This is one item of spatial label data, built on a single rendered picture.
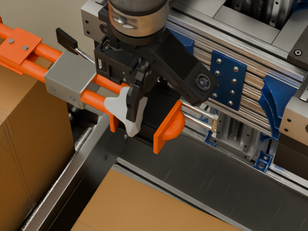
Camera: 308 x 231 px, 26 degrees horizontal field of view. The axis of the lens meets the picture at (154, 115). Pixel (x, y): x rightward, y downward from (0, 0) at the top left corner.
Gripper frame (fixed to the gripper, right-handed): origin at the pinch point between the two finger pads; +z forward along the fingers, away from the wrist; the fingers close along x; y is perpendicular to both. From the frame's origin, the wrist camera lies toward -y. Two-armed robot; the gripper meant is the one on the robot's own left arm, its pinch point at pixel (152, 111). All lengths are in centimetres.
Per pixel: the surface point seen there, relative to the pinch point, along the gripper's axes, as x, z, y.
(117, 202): -11, 70, 17
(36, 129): -7, 43, 35
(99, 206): -8, 70, 21
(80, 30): -89, 126, 90
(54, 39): -80, 126, 96
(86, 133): -24, 69, 36
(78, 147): -19, 69, 35
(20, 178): 2, 52, 34
